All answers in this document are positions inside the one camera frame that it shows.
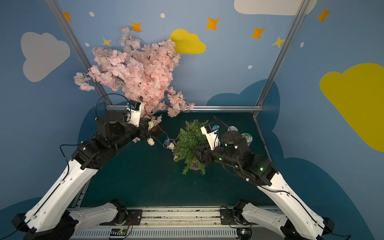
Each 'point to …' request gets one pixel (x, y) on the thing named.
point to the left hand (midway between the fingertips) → (150, 116)
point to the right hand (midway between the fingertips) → (198, 146)
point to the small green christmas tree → (191, 136)
